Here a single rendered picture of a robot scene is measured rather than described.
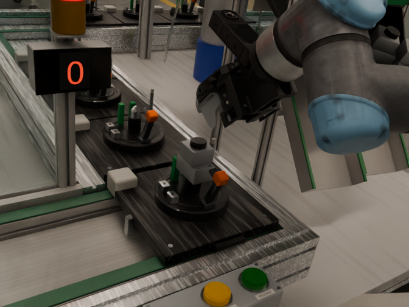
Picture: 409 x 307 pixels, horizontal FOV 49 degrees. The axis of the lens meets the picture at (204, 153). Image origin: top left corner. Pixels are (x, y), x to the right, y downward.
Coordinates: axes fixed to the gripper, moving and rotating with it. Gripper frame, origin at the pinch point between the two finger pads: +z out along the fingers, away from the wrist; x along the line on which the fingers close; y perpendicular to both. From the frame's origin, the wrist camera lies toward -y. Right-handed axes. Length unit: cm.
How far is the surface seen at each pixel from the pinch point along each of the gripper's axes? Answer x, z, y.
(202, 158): -0.2, 5.0, 8.1
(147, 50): 45, 92, -59
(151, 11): 45, 80, -70
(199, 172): -1.3, 5.7, 10.4
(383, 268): 33, 6, 38
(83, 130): -9.1, 36.2, -10.4
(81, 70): -17.9, 2.8, -9.2
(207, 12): 53, 57, -55
